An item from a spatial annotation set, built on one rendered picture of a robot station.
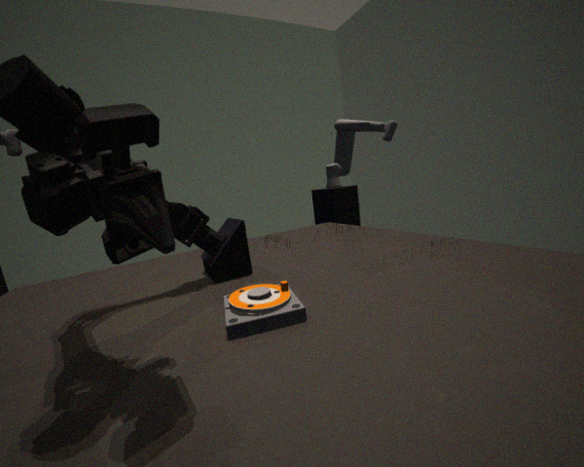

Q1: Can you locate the orange round plate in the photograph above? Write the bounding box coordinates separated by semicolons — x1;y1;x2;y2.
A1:
229;281;291;313

